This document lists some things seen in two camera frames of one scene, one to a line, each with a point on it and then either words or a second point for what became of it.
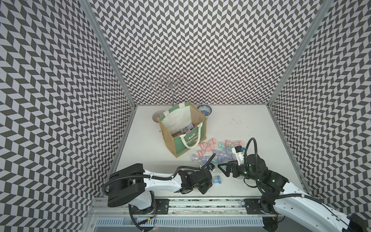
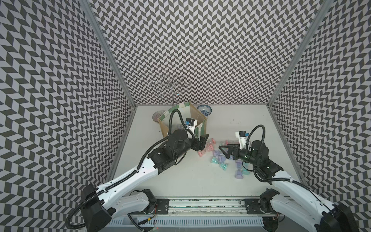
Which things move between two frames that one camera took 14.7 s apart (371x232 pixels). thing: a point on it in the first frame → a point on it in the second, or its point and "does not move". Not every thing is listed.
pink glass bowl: x=156 y=115 does not move
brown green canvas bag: x=182 y=127 does not move
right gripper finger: x=233 y=165 → x=233 y=150
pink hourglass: x=231 y=143 does not move
